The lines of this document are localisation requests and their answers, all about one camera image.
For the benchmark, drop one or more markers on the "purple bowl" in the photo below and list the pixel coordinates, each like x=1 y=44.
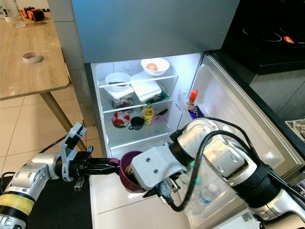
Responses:
x=126 y=183

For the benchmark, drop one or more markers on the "silver fridge door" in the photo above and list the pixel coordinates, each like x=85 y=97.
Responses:
x=238 y=95

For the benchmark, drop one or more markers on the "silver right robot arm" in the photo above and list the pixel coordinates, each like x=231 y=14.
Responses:
x=233 y=162

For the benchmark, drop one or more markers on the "silver fridge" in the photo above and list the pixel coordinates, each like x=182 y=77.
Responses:
x=152 y=28

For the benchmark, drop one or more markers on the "brown food in bowl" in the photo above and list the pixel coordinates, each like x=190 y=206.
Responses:
x=129 y=171

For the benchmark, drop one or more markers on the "clear plastic water bottle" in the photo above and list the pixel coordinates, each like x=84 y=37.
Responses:
x=208 y=193

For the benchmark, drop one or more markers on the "black floor rug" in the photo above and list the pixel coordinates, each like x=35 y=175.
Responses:
x=76 y=210

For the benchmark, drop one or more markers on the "red white patterned bowl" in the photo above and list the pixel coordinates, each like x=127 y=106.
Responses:
x=120 y=119

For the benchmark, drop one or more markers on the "black mug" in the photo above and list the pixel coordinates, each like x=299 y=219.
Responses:
x=137 y=123

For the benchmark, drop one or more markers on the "purple snack packet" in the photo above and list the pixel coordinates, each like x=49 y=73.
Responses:
x=196 y=114

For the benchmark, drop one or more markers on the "white flat food container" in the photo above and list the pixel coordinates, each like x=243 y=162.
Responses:
x=145 y=89

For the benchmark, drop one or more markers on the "green food packet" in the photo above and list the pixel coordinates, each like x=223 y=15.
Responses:
x=162 y=98

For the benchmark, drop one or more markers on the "white bowl with dark food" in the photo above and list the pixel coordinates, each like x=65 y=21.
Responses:
x=117 y=78

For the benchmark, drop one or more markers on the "orange capped sauce bottle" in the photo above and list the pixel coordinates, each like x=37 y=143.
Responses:
x=193 y=99

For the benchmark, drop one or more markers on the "light wooden table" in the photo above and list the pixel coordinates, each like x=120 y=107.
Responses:
x=24 y=76

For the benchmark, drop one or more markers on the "orange red tomato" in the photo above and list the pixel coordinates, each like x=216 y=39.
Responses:
x=151 y=67

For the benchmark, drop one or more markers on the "white tape roll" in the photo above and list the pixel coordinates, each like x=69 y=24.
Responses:
x=31 y=57

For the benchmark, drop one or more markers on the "dark grey kitchen cabinet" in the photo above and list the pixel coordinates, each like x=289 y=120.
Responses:
x=281 y=95

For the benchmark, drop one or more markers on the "orange black device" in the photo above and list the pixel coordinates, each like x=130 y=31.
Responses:
x=33 y=14

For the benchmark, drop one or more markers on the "clear drinking glass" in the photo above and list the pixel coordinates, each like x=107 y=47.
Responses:
x=15 y=15

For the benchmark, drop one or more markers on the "black induction cooktop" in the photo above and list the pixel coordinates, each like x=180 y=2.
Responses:
x=262 y=33

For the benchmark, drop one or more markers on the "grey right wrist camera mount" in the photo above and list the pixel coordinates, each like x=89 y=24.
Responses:
x=155 y=167

